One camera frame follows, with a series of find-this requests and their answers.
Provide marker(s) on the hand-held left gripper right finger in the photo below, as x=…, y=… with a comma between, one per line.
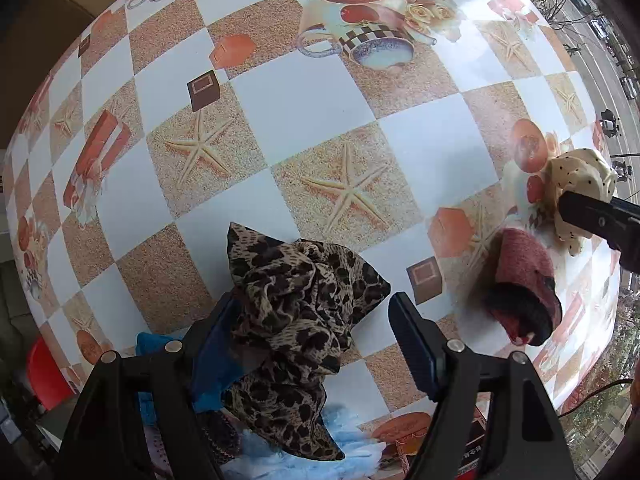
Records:
x=411, y=340

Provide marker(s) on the cream polka dot scrunchie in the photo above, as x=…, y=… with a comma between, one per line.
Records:
x=580, y=170

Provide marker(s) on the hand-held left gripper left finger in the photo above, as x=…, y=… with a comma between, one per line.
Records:
x=216, y=345

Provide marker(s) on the red plastic stool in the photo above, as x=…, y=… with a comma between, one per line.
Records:
x=45, y=375

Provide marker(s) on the floral tissue pack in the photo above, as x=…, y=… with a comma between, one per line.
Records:
x=475, y=452

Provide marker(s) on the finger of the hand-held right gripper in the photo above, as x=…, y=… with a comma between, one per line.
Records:
x=590, y=215

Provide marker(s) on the checkered printed tablecloth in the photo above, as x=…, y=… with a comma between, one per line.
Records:
x=320, y=100

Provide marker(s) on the blue plastic shoe cover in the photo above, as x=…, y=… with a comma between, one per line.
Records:
x=155, y=342

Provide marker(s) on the purple knit hat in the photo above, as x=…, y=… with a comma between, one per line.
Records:
x=157, y=452

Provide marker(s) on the light blue fluffy duster cloth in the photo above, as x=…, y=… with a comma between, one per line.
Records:
x=345, y=430

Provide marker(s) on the leopard print scarf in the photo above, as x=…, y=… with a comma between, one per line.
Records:
x=300, y=300

